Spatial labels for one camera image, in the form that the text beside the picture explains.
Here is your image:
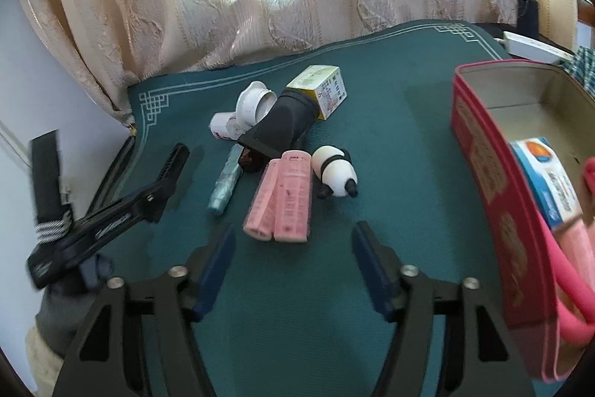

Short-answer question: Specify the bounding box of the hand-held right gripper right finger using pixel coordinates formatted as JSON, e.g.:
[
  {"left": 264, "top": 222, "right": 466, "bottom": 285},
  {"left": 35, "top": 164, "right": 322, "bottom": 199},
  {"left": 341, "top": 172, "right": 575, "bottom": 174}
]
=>
[{"left": 351, "top": 220, "right": 535, "bottom": 397}]

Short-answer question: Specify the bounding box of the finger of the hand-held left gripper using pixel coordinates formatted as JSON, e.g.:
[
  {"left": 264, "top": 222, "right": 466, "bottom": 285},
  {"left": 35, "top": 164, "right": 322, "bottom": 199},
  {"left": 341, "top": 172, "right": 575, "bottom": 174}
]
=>
[{"left": 69, "top": 179, "right": 174, "bottom": 257}]

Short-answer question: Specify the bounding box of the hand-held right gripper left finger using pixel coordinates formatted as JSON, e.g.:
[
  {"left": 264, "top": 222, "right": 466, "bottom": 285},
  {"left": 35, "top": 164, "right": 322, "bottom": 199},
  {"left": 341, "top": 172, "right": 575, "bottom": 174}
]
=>
[{"left": 51, "top": 225, "right": 238, "bottom": 397}]

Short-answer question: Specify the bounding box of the pink hair roller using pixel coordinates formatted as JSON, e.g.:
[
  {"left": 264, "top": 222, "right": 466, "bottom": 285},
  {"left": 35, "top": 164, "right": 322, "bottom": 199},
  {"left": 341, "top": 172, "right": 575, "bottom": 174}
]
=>
[
  {"left": 273, "top": 150, "right": 311, "bottom": 244},
  {"left": 243, "top": 157, "right": 282, "bottom": 242}
]

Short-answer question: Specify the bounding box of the white teal-printed tissue packet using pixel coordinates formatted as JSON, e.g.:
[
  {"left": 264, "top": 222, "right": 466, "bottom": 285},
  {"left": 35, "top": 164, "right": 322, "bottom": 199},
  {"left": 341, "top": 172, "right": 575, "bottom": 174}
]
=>
[{"left": 207, "top": 144, "right": 243, "bottom": 217}]

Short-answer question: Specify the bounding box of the panda toy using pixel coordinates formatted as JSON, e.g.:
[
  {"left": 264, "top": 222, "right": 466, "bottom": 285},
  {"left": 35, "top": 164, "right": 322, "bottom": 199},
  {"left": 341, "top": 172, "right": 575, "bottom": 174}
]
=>
[{"left": 311, "top": 146, "right": 360, "bottom": 199}]

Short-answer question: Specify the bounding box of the white carton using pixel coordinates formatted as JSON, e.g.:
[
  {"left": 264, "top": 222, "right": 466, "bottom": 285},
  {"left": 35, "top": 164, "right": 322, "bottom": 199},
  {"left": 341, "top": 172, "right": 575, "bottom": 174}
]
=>
[{"left": 209, "top": 111, "right": 247, "bottom": 142}]

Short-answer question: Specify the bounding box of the black hair dryer nozzle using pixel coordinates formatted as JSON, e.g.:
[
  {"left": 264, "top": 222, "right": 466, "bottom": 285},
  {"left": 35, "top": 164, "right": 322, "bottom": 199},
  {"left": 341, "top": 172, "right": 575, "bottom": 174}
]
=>
[{"left": 238, "top": 92, "right": 318, "bottom": 159}]

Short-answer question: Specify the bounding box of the white round plastic container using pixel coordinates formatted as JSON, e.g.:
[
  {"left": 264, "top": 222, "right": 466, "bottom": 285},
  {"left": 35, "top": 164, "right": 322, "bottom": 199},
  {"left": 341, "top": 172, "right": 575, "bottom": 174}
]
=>
[{"left": 236, "top": 81, "right": 280, "bottom": 129}]

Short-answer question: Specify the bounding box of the yellow box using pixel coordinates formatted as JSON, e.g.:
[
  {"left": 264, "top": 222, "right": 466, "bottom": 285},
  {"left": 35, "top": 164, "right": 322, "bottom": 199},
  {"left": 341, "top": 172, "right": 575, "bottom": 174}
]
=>
[{"left": 286, "top": 64, "right": 348, "bottom": 121}]

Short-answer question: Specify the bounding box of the pink bent foam curler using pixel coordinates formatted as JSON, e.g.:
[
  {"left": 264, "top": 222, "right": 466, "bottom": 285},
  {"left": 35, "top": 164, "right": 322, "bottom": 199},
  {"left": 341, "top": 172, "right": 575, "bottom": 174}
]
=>
[{"left": 541, "top": 157, "right": 595, "bottom": 379}]

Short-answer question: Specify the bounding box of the blue white medicine box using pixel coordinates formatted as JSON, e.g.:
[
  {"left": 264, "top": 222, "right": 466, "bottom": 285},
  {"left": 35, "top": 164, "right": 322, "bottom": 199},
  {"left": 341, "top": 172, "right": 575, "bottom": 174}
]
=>
[{"left": 509, "top": 137, "right": 584, "bottom": 231}]

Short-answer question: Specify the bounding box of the person's left forearm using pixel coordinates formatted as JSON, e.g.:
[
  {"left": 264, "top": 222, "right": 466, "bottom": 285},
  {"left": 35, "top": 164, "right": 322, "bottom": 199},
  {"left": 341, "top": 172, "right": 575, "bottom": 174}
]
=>
[{"left": 23, "top": 325, "right": 66, "bottom": 395}]

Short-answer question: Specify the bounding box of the person's left hand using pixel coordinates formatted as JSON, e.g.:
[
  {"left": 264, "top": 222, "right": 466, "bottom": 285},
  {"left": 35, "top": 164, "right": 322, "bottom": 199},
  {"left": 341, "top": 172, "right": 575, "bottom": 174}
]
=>
[{"left": 38, "top": 254, "right": 115, "bottom": 356}]

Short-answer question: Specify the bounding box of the green desk mat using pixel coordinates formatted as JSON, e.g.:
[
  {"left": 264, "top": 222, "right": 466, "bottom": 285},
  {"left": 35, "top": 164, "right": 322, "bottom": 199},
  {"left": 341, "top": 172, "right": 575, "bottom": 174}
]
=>
[{"left": 125, "top": 19, "right": 563, "bottom": 397}]

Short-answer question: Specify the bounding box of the beige patterned curtain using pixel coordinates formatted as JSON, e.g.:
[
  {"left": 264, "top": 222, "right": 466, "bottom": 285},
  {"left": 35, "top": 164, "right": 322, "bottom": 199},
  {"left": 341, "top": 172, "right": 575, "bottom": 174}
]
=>
[{"left": 16, "top": 0, "right": 582, "bottom": 123}]

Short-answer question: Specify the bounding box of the white power strip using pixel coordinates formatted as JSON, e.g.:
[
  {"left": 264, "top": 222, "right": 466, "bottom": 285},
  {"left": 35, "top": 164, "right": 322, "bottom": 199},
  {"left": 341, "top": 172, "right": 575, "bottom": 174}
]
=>
[{"left": 503, "top": 31, "right": 576, "bottom": 66}]

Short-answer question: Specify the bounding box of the plaid cloth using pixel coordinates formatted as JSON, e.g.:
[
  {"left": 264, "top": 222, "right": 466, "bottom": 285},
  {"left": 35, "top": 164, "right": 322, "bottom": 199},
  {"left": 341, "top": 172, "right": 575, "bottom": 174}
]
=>
[{"left": 564, "top": 46, "right": 595, "bottom": 96}]

